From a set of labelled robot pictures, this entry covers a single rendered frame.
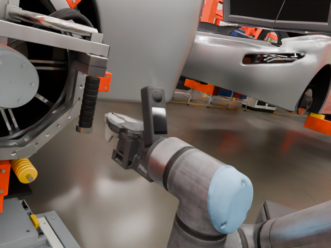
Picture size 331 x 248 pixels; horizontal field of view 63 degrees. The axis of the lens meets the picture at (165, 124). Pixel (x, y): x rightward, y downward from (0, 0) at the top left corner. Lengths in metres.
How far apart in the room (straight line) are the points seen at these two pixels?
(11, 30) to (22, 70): 0.10
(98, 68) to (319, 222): 0.55
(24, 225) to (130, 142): 0.82
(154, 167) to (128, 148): 0.09
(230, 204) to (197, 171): 0.07
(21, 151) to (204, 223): 0.67
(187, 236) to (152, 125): 0.20
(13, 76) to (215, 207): 0.53
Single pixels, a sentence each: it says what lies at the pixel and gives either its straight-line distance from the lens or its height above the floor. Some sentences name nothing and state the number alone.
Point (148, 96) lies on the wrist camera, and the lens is 0.51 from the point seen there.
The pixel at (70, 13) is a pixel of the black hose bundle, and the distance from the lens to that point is 0.77.
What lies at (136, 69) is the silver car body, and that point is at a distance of 1.23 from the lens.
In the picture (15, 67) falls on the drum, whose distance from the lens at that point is 0.71.
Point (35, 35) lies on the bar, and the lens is 0.66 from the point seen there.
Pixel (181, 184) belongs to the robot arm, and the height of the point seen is 0.81.
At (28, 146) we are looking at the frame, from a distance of 0.94.
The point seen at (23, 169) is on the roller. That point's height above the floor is 0.54.
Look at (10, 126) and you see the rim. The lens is 1.02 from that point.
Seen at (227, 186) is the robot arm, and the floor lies 0.84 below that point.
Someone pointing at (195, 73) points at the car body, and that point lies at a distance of 3.29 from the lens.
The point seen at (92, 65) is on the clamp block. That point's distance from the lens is 0.69.
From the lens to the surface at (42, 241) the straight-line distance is 1.29.
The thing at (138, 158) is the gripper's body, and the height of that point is 0.79.
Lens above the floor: 0.99
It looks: 14 degrees down
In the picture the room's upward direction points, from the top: 14 degrees clockwise
